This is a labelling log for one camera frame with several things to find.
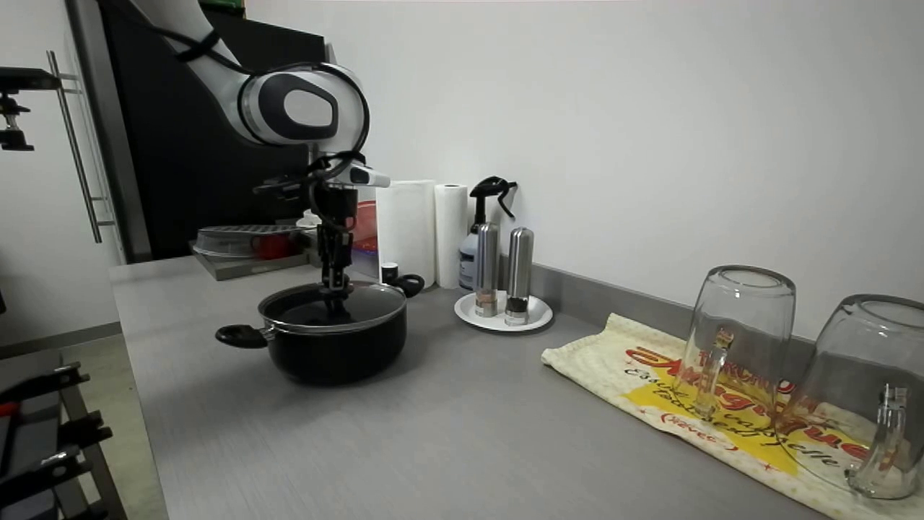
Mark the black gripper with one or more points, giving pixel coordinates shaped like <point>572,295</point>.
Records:
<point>335,217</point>

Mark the flat container with red lid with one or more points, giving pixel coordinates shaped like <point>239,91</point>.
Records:
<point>245,242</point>

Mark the black bar clamp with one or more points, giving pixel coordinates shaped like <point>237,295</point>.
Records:
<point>68,434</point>
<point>43,383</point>
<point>47,476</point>

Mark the small white plate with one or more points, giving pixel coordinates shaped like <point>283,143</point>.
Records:
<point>537,317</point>

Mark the black camera on mount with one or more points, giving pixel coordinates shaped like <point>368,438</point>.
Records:
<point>14,106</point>

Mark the spray bottle with black trigger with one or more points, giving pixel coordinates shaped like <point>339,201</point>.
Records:
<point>469,252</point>

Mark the wide white paper towel roll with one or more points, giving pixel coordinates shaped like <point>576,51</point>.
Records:
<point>408,227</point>

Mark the grey tray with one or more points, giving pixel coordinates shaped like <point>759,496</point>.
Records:
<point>248,268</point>

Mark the small black jar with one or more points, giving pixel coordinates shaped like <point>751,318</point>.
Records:
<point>387,272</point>

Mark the tall container with red lid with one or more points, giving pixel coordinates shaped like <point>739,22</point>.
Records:
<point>365,227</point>

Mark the silver grinder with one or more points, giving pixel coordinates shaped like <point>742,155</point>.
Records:
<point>520,269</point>
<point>486,265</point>

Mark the clear drinking glass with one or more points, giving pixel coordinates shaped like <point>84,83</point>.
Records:
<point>736,328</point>
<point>870,385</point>

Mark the yellow printed kitchen towel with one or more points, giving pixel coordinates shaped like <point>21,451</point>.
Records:
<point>637,370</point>

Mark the narrow white paper towel roll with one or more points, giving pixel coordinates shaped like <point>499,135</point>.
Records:
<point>452,234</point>

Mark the black cooking pot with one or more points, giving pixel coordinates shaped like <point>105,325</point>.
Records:
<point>333,351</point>

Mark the glass lid with black knob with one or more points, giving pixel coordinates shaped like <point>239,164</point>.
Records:
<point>369,304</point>

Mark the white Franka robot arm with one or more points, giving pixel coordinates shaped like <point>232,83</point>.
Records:
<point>289,106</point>

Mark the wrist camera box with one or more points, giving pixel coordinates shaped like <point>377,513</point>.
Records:
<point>365,177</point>

